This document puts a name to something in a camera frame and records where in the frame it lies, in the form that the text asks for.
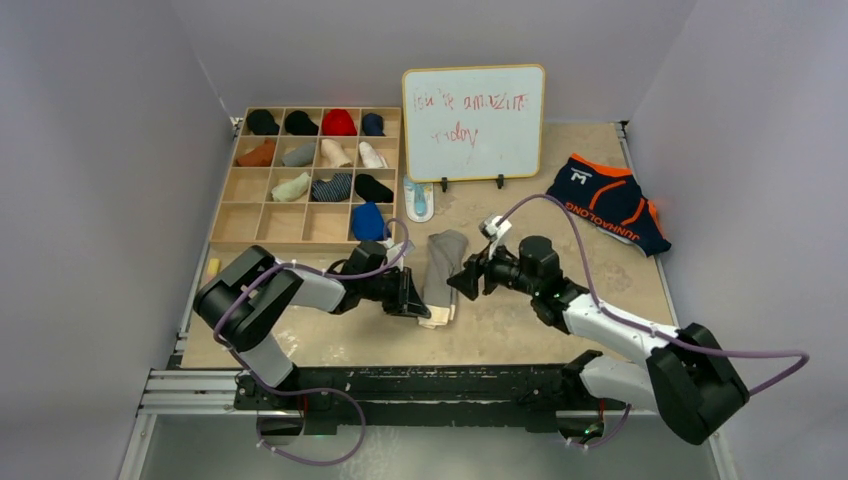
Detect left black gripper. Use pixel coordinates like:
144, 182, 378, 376
359, 265, 427, 316

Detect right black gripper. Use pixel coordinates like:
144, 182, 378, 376
446, 239, 538, 302

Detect grey underwear cream waistband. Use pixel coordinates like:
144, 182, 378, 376
418, 229, 468, 329

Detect navy orange boxer briefs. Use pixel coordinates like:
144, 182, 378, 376
546, 154, 672, 257

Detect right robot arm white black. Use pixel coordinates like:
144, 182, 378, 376
447, 236, 751, 445

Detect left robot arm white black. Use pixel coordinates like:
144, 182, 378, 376
193, 240, 431, 409

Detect blue rolled garment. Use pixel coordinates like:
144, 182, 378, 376
351, 202, 386, 241

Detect white blue whiteboard eraser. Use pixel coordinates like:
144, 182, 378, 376
403, 175, 434, 223

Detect black rolled garment third row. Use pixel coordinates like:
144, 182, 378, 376
353, 174, 394, 203

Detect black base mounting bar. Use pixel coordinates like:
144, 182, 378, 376
236, 363, 624, 435

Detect navy striped rolled garment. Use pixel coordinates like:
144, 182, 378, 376
310, 173, 353, 202

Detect white rolled garment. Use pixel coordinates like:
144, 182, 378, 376
358, 141, 388, 169

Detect whiteboard with red writing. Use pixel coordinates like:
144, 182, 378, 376
402, 64, 546, 183

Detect light green rolled garment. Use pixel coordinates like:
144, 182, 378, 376
270, 173, 312, 202

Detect wooden compartment organizer tray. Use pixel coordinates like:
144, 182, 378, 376
209, 106, 403, 251

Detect beige rolled garment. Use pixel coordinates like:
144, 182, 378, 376
320, 138, 353, 168

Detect navy rolled garment top row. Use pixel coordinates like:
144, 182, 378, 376
361, 112, 385, 137

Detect grey rolled garment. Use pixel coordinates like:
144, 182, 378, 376
282, 141, 317, 168

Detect red rolled garment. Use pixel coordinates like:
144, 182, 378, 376
321, 109, 358, 136

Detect yellow pink marker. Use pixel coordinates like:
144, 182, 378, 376
203, 258, 221, 282

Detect rust orange rolled garment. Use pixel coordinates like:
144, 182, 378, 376
235, 139, 276, 167

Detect black rolled garment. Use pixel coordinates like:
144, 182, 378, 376
245, 109, 280, 136
283, 110, 320, 136

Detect black rolled garment far left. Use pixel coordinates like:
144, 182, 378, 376
245, 109, 280, 136

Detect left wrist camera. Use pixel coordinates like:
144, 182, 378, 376
383, 239, 415, 269

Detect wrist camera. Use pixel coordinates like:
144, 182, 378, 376
383, 239, 415, 269
479, 215, 512, 260

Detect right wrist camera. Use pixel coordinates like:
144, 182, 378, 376
479, 215, 512, 260

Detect aluminium frame rail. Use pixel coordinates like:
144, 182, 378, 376
119, 368, 738, 480

